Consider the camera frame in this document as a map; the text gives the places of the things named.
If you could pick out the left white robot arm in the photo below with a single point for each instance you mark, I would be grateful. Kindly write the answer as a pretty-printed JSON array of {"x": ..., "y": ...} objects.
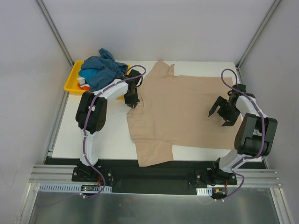
[{"x": 92, "y": 111}]

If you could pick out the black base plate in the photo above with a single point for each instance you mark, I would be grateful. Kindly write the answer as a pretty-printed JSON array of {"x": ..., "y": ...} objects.
[{"x": 126, "y": 176}]

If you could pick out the white shirt in tray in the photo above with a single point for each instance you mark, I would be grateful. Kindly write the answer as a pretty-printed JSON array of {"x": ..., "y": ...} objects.
[{"x": 81, "y": 82}]

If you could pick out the aluminium frame rail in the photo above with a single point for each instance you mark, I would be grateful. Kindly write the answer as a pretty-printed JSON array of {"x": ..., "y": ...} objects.
[{"x": 260, "y": 178}]

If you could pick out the orange shirt in tray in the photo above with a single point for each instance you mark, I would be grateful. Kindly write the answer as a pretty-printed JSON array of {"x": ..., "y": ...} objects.
[{"x": 86, "y": 88}]

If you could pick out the left corner aluminium post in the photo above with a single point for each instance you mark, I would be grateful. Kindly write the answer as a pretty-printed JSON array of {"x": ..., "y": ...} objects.
[{"x": 44, "y": 11}]

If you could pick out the right corner aluminium post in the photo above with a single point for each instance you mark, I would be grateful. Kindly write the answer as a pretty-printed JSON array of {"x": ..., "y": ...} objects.
[{"x": 269, "y": 14}]

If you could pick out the bright blue shirt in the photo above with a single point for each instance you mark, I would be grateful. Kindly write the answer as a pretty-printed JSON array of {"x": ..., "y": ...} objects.
[{"x": 87, "y": 74}]

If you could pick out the left slotted cable duct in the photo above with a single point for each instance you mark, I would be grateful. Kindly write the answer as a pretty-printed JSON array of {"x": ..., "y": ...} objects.
[{"x": 73, "y": 188}]

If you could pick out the right slotted cable duct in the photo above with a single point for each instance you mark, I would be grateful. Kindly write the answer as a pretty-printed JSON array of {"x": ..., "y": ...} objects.
[{"x": 204, "y": 191}]

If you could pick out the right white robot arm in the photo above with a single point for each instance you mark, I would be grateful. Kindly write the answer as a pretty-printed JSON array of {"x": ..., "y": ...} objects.
[{"x": 256, "y": 133}]

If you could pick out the dark blue shirt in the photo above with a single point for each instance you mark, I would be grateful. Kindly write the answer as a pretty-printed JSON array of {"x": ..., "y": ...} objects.
[{"x": 108, "y": 69}]

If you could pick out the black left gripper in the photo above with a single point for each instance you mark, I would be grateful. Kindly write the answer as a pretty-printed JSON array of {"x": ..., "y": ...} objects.
[{"x": 131, "y": 99}]

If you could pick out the beige t-shirt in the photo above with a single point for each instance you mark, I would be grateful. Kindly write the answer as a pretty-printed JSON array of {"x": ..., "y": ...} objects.
[{"x": 174, "y": 110}]

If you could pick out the yellow plastic tray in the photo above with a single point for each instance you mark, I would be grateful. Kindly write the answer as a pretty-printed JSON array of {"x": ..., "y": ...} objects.
[{"x": 71, "y": 84}]

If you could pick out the slotted cable duct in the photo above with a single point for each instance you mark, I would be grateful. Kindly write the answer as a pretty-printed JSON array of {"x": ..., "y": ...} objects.
[
  {"x": 73, "y": 188},
  {"x": 204, "y": 191}
]

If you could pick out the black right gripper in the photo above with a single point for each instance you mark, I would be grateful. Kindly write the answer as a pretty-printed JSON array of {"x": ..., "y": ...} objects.
[{"x": 226, "y": 111}]

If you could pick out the corner aluminium post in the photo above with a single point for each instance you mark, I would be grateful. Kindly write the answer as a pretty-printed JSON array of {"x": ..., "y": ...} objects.
[
  {"x": 44, "y": 11},
  {"x": 269, "y": 14}
]

